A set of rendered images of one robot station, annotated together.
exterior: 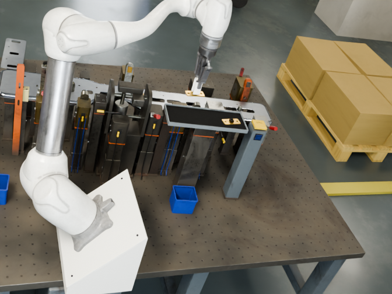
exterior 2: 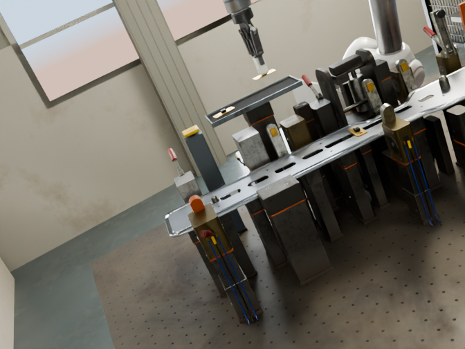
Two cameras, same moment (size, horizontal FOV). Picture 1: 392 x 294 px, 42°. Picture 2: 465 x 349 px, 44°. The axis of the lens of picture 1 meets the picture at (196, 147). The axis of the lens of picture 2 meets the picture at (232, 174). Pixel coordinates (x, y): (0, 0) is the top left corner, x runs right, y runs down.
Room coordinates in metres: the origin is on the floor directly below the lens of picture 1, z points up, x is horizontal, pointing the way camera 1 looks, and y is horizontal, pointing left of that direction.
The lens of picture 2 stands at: (3.96, 0.44, 1.76)
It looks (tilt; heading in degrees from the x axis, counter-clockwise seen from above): 22 degrees down; 197
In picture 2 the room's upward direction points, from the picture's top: 24 degrees counter-clockwise
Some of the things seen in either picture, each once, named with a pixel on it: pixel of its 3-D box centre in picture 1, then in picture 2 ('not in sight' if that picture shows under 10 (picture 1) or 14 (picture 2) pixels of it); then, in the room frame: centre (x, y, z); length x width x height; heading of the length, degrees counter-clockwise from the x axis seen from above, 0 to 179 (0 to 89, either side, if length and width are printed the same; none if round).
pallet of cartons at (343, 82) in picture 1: (352, 95); not in sight; (4.48, -1.26, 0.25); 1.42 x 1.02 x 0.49; 22
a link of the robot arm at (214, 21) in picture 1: (216, 13); not in sight; (1.94, 0.10, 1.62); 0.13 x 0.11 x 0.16; 47
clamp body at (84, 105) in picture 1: (79, 136); (410, 113); (1.83, 0.53, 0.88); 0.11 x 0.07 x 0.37; 22
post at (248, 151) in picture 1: (243, 162); (215, 184); (2.00, -0.24, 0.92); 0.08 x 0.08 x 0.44; 22
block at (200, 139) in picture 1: (192, 157); (275, 154); (1.90, 0.00, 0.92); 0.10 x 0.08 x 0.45; 112
